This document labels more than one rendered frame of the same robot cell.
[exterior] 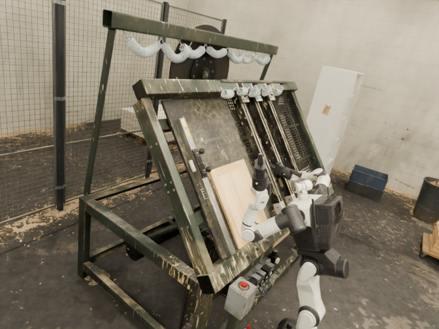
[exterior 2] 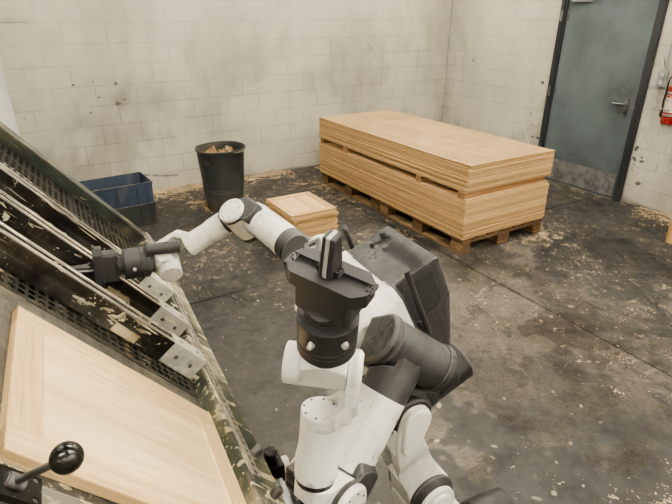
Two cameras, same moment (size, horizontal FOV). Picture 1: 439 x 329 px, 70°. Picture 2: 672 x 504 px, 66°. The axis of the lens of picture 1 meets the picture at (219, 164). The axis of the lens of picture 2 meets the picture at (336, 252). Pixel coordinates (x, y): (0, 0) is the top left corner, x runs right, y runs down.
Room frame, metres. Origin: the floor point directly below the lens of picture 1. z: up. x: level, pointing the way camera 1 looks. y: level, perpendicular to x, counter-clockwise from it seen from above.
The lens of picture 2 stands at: (1.31, 0.29, 1.89)
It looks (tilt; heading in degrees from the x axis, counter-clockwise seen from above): 25 degrees down; 300
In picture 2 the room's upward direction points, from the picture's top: straight up
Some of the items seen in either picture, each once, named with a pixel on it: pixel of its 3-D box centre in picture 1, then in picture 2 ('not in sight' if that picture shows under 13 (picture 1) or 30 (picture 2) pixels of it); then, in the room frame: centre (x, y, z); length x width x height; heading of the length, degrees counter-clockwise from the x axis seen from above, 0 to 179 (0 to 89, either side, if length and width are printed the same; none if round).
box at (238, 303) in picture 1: (240, 297); not in sight; (1.40, -0.26, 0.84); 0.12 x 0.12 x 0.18; 57
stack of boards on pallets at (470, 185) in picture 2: not in sight; (418, 168); (3.21, -4.71, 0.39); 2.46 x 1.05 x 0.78; 151
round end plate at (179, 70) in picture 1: (203, 74); not in sight; (2.88, 0.29, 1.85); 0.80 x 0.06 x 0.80; 147
